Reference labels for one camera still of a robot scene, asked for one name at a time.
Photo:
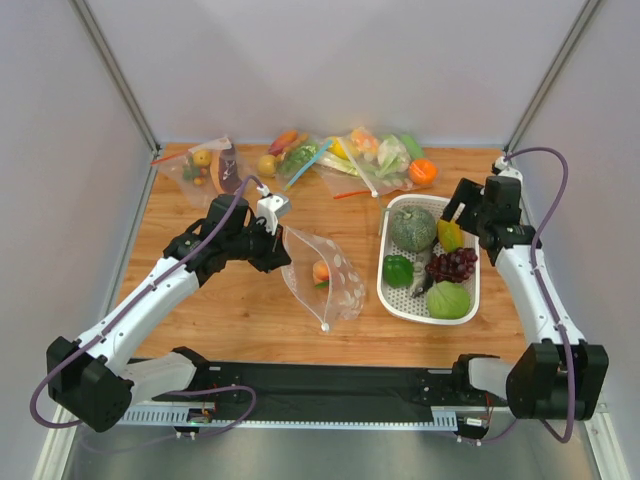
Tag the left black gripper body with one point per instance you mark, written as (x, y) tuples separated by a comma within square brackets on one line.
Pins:
[(273, 251)]

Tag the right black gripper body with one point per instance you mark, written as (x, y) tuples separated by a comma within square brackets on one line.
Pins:
[(463, 198)]

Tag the yellow green pepper toy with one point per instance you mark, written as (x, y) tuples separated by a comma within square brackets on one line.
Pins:
[(450, 236)]

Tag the polka dot zip bag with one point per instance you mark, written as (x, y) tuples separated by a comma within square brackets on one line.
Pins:
[(343, 298)]

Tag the red apple toy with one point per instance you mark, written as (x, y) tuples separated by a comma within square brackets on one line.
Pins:
[(321, 274)]

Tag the green bell pepper toy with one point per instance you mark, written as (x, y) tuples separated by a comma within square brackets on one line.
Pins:
[(397, 271)]

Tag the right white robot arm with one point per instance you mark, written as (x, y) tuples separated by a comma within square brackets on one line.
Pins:
[(560, 375)]

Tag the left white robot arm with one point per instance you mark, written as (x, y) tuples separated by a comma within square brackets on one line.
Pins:
[(92, 376)]

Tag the zip bag with meat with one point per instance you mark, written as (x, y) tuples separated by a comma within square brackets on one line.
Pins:
[(190, 170)]

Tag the large zip bag vegetables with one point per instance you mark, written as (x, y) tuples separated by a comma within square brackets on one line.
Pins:
[(362, 162)]

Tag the orange fruit toy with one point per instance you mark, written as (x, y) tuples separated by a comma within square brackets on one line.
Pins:
[(422, 172)]

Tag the red grapes toy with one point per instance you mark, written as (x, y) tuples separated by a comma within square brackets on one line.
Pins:
[(455, 267)]

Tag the steak toy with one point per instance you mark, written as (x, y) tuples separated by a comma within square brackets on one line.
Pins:
[(224, 171)]

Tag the yellow pear toy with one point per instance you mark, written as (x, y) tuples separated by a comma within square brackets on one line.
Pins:
[(267, 165)]

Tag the white plastic basket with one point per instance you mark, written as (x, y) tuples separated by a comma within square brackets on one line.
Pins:
[(397, 301)]

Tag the green cabbage toy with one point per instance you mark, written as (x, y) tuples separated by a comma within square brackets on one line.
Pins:
[(448, 301)]

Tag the grey fish toy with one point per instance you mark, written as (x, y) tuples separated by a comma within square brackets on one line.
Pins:
[(422, 279)]

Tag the red mango toy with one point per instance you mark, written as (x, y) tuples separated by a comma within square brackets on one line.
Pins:
[(282, 141)]

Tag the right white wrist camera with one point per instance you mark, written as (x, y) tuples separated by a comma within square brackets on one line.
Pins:
[(502, 167)]

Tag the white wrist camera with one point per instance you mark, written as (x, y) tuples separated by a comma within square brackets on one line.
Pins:
[(271, 207), (502, 167)]

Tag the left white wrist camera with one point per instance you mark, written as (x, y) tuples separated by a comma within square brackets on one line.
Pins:
[(271, 207)]

